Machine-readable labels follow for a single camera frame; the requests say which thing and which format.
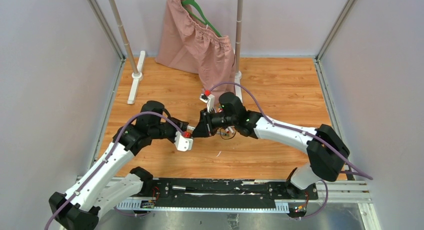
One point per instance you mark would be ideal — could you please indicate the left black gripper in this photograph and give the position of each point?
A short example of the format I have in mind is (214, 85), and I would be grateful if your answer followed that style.
(180, 124)

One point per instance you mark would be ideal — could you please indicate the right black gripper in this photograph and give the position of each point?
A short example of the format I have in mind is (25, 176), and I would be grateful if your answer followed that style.
(205, 128)

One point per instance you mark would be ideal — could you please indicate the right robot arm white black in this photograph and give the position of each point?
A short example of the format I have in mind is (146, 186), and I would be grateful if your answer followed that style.
(326, 152)

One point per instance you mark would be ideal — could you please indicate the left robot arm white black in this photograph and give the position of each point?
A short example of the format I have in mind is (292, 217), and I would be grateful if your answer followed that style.
(109, 162)

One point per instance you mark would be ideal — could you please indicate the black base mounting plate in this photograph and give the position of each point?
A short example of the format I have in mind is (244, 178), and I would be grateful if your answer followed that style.
(221, 195)

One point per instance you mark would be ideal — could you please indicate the left white rack foot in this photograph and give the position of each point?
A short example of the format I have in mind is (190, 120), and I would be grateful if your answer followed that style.
(136, 79)

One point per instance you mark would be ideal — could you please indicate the white rack foot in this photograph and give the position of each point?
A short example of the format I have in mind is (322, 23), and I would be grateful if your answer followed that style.
(136, 79)
(238, 90)

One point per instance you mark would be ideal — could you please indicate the right white rack foot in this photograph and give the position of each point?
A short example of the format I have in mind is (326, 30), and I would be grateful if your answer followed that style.
(238, 90)

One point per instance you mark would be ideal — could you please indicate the pink cloth shorts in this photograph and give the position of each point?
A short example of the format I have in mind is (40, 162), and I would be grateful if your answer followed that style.
(188, 45)

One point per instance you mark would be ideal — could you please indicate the green clothes hanger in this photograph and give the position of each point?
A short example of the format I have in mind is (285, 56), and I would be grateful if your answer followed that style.
(202, 18)

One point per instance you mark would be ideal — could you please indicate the right rack pole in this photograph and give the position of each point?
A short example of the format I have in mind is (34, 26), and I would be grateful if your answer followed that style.
(237, 50)

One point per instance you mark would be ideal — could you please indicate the rack pole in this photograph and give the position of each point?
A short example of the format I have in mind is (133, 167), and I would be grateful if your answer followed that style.
(121, 28)
(237, 50)

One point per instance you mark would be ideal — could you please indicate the left rack pole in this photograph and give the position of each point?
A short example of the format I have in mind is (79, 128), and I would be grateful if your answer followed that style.
(121, 28)

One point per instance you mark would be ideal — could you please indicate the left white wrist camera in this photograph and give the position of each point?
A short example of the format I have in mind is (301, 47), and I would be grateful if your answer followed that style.
(183, 141)

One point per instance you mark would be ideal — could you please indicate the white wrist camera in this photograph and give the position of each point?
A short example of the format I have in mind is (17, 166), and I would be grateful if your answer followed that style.
(209, 99)
(183, 141)

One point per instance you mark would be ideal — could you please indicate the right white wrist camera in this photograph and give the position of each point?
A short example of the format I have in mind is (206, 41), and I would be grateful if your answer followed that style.
(209, 99)

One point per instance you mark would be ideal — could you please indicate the aluminium frame rail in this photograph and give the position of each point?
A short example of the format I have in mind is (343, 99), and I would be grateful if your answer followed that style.
(345, 192)

